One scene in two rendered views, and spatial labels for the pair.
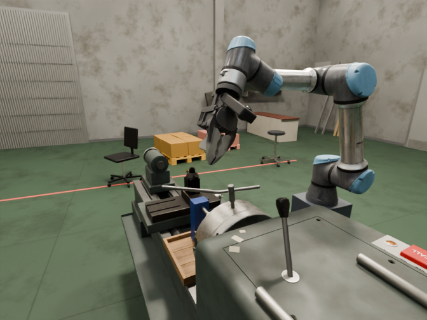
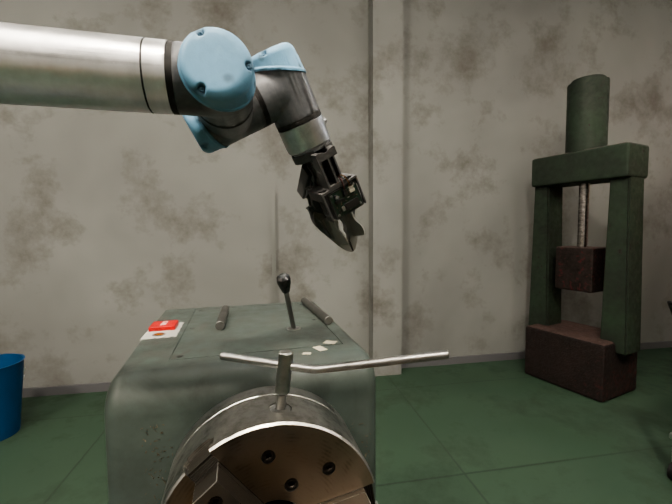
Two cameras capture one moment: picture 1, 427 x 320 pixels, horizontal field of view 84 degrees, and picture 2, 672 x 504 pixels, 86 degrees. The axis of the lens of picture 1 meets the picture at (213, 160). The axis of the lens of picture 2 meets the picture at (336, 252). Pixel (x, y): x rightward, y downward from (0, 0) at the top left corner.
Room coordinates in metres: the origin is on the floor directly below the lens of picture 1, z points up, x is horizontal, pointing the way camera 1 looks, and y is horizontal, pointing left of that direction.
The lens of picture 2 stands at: (1.27, 0.12, 1.50)
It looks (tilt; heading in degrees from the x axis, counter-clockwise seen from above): 4 degrees down; 192
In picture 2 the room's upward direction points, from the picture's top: straight up
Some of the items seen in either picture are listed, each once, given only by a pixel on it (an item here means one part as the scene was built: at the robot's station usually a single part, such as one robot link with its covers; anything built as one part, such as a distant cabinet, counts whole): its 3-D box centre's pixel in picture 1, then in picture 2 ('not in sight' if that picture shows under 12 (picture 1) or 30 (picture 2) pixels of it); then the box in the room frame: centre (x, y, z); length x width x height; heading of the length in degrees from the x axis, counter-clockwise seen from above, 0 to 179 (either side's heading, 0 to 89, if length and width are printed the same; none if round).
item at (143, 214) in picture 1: (183, 207); not in sight; (1.39, 0.19, 0.90); 0.53 x 0.30 x 0.06; 117
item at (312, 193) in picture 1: (322, 190); not in sight; (1.10, -0.55, 1.15); 0.15 x 0.15 x 0.10
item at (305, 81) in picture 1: (286, 80); (7, 64); (0.97, -0.28, 1.67); 0.49 x 0.11 x 0.12; 116
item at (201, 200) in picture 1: (199, 220); not in sight; (1.08, 0.07, 1.00); 0.08 x 0.06 x 0.23; 117
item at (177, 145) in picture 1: (178, 146); not in sight; (5.71, 0.87, 0.24); 1.34 x 0.97 x 0.47; 25
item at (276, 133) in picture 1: (274, 147); not in sight; (5.17, -1.35, 0.36); 0.67 x 0.64 x 0.71; 21
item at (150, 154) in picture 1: (156, 168); not in sight; (1.84, 0.46, 1.01); 0.30 x 0.20 x 0.29; 27
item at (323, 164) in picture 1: (326, 168); not in sight; (1.10, -0.55, 1.27); 0.13 x 0.12 x 0.14; 26
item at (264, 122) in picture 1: (270, 125); not in sight; (8.26, -1.98, 0.36); 2.06 x 0.66 x 0.73; 22
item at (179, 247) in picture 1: (207, 248); not in sight; (1.00, 0.03, 0.89); 0.36 x 0.30 x 0.04; 117
